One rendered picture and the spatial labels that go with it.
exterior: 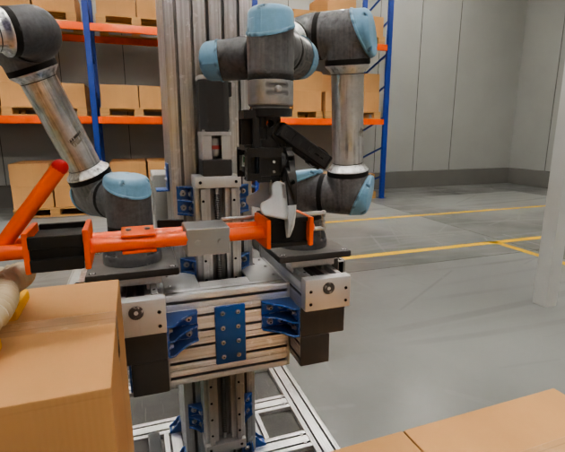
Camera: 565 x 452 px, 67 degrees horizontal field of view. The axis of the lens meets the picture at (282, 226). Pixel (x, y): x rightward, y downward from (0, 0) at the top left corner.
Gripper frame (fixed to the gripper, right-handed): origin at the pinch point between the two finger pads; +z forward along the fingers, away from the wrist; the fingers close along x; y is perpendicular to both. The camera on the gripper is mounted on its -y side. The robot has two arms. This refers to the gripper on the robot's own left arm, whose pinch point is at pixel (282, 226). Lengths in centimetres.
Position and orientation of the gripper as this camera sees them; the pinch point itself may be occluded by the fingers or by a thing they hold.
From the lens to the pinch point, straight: 75.8
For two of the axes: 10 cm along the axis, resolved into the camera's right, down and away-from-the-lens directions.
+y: -9.4, 0.7, -3.3
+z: 0.0, 9.8, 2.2
